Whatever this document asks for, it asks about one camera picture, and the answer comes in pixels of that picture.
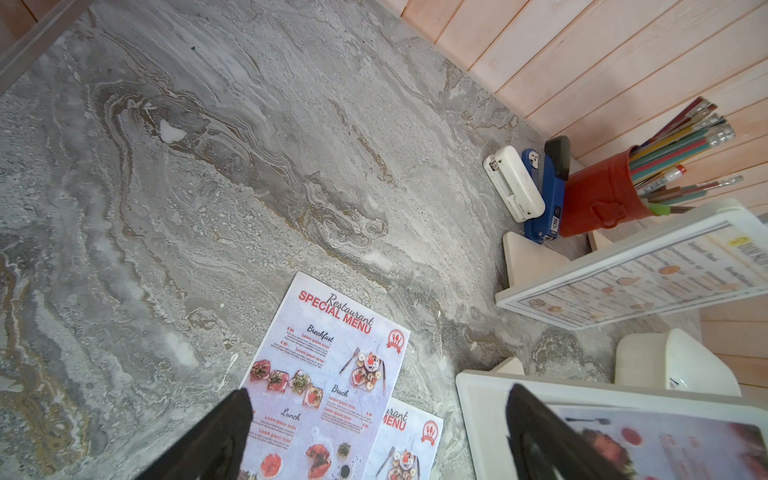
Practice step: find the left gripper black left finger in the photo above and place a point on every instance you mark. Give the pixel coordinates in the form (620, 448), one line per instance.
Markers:
(213, 448)

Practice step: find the red special menu sheet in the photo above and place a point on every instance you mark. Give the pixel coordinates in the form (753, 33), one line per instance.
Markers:
(319, 385)
(406, 444)

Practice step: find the white menu holder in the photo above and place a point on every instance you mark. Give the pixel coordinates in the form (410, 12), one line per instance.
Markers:
(527, 272)
(647, 434)

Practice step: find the white stapler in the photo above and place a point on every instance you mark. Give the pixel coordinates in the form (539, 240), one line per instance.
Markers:
(514, 185)

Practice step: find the red metal bucket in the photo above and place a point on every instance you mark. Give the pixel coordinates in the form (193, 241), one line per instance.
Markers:
(601, 196)

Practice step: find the white plastic tray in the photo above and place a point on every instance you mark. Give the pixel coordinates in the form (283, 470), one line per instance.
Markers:
(672, 361)

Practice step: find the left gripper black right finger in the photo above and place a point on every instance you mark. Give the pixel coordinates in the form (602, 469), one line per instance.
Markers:
(544, 447)

